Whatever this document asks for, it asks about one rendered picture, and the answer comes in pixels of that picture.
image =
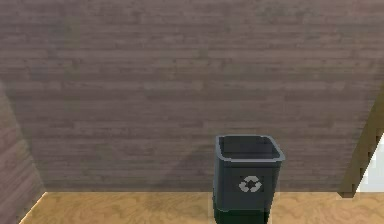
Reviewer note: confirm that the dark grey recycling bin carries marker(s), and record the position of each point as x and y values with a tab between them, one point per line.
233	196

